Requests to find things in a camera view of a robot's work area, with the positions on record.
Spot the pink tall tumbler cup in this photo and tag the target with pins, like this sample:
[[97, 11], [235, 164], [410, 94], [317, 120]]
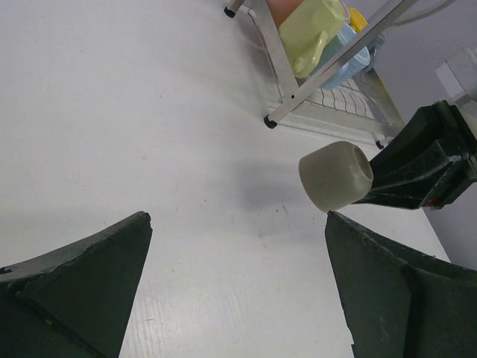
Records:
[[282, 9]]

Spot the small taupe mug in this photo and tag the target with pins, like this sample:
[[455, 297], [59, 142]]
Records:
[[336, 175]]

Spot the steel dish rack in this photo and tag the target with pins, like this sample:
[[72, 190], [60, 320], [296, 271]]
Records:
[[343, 95]]

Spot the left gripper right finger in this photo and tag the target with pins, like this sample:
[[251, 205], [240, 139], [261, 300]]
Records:
[[398, 301]]

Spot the yellow mug black handle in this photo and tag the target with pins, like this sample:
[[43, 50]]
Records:
[[357, 20]]

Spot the pale yellow mug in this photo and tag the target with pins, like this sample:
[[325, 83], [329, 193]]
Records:
[[306, 32]]

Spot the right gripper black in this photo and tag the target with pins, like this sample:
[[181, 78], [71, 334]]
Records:
[[430, 163]]

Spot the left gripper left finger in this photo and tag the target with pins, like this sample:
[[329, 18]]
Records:
[[75, 301]]

